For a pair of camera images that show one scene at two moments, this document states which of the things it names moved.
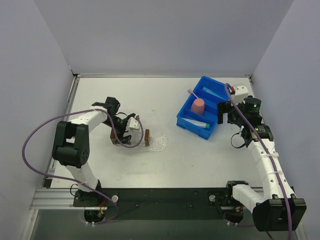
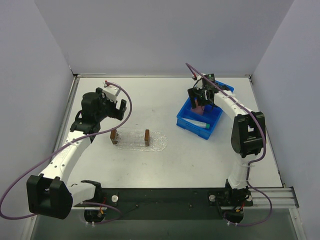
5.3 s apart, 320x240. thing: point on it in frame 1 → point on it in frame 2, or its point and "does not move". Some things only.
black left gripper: [123, 130] → [116, 110]
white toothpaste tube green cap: [197, 123] does not move
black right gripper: [222, 110] → [198, 93]
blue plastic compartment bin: [199, 115] does not move
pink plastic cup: [198, 106] does not move
